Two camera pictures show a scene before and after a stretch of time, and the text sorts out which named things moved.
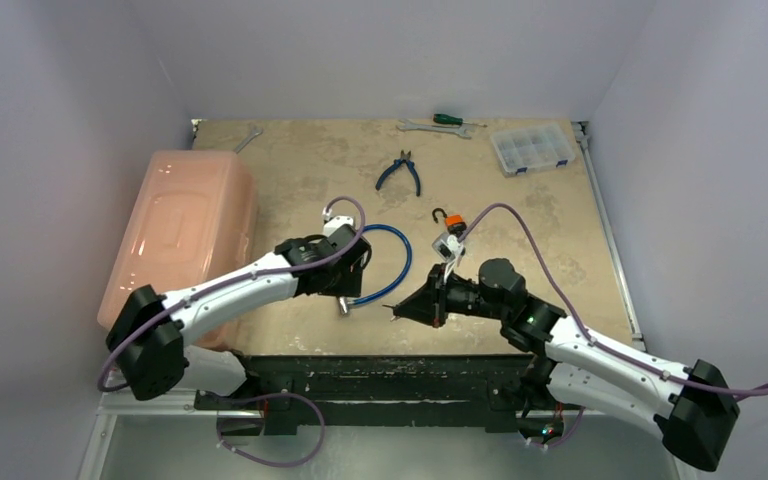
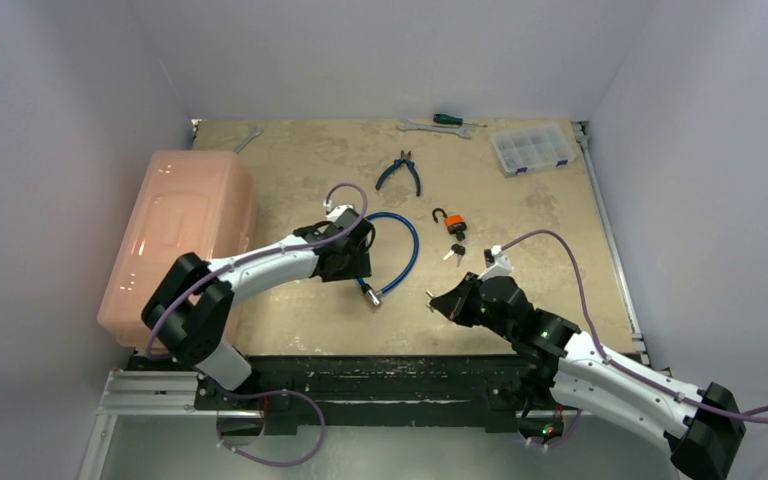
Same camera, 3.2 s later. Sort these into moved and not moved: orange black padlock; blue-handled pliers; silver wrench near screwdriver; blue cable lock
Moved: blue cable lock
Not moved: blue-handled pliers; orange black padlock; silver wrench near screwdriver
